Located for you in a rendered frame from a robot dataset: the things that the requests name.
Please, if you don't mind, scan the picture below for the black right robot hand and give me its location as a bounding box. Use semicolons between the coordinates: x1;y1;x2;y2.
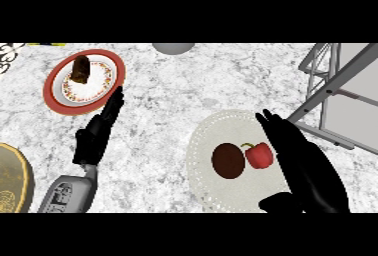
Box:
254;108;352;214

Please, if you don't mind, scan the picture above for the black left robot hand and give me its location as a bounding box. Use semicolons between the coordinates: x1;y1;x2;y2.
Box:
71;85;126;166

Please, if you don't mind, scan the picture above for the red bell pepper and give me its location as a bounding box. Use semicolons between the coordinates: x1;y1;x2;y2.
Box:
239;142;275;170

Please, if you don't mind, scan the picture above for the white round placemat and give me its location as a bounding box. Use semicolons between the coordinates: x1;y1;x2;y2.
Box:
186;109;297;213

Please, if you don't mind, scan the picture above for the grey metal tiered shelf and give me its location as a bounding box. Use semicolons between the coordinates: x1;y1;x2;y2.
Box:
287;43;378;155

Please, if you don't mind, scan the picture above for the red rimmed floral plate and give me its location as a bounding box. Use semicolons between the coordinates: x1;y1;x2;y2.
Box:
41;48;127;117

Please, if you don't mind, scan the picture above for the dark brown oval object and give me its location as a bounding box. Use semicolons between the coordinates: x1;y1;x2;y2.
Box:
210;142;247;180

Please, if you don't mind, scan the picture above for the brown food piece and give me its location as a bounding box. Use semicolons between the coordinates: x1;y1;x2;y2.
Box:
70;55;93;85

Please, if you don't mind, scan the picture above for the golden round tray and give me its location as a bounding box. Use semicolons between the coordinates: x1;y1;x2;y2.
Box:
0;142;36;214

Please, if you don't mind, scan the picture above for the black and white patterned object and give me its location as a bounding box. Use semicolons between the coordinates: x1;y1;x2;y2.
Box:
0;43;27;75

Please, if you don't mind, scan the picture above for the grey round object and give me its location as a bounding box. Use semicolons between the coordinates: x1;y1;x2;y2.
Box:
151;43;196;56

